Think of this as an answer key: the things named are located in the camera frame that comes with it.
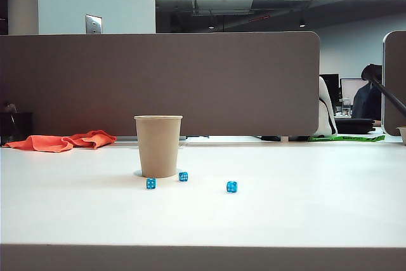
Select green strap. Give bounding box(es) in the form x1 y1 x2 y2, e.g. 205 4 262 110
309 135 386 143

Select seated person dark clothes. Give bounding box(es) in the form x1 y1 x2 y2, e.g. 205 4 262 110
351 63 383 126

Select wide brown desk divider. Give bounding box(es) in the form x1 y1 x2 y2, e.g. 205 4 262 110
0 31 320 138

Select black computer monitor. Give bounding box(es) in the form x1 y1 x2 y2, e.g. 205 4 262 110
319 74 340 100

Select brown desk divider white edge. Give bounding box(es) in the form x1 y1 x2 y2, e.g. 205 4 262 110
381 30 406 136

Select black zip case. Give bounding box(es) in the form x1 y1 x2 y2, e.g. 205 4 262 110
334 118 377 135

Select metal wall outlet plate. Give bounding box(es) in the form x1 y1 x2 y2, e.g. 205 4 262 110
85 14 103 34

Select brown paper cup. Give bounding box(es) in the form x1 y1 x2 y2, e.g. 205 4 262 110
133 115 183 179

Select orange cloth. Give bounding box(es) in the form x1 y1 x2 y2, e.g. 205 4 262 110
3 129 117 153

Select white bag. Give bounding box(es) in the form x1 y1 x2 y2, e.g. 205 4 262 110
312 76 339 137

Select white computer monitor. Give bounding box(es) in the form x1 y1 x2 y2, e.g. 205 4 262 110
340 77 369 100

